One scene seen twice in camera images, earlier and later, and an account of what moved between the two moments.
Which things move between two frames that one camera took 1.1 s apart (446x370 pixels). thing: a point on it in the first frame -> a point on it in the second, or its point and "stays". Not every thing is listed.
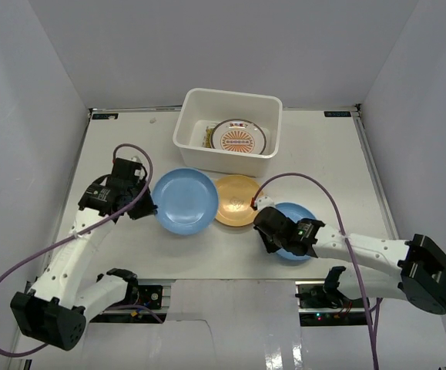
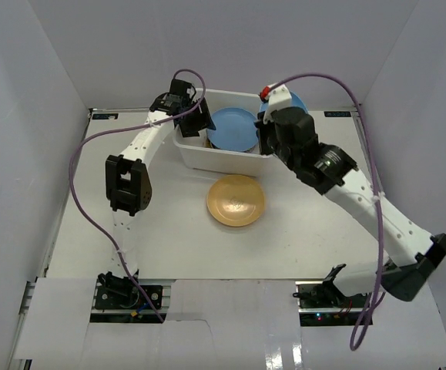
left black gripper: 142,204 -> 193,121
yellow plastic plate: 236,193 stays
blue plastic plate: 296,212 -> 296,102
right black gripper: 269,247 -> 263,129
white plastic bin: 229,133 stays
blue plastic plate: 186,199 -> 236,130
